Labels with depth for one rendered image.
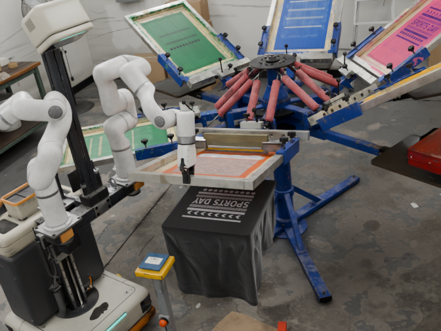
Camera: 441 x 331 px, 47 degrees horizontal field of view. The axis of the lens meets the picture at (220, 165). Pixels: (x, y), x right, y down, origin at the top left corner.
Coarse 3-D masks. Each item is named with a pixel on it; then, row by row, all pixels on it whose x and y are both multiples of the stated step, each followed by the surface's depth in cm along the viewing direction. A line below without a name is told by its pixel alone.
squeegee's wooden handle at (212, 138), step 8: (208, 136) 271; (216, 136) 270; (224, 136) 268; (232, 136) 266; (240, 136) 265; (248, 136) 263; (256, 136) 262; (264, 136) 260; (208, 144) 272; (216, 144) 271; (224, 144) 269; (232, 144) 267; (240, 144) 266; (248, 144) 264; (256, 144) 263
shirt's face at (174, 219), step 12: (264, 180) 266; (192, 192) 264; (264, 192) 255; (180, 204) 256; (252, 204) 247; (168, 216) 248; (180, 216) 246; (252, 216) 238; (192, 228) 236; (204, 228) 235; (216, 228) 234; (228, 228) 233; (240, 228) 231
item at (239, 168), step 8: (240, 152) 270; (272, 152) 268; (224, 160) 254; (232, 160) 254; (240, 160) 253; (248, 160) 252; (256, 160) 252; (264, 160) 251; (216, 168) 239; (224, 168) 239; (232, 168) 238; (240, 168) 238; (248, 168) 237; (256, 168) 237; (224, 176) 225; (232, 176) 225; (240, 176) 224
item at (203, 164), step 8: (200, 152) 274; (208, 152) 273; (216, 152) 273; (224, 152) 272; (232, 152) 271; (200, 160) 256; (208, 160) 255; (216, 160) 255; (176, 168) 242; (200, 168) 240; (208, 168) 240
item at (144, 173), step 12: (168, 156) 252; (276, 156) 243; (144, 168) 231; (156, 168) 242; (264, 168) 222; (132, 180) 224; (144, 180) 222; (156, 180) 219; (168, 180) 217; (180, 180) 215; (192, 180) 213; (204, 180) 211; (216, 180) 209; (228, 180) 207; (240, 180) 205; (252, 180) 204
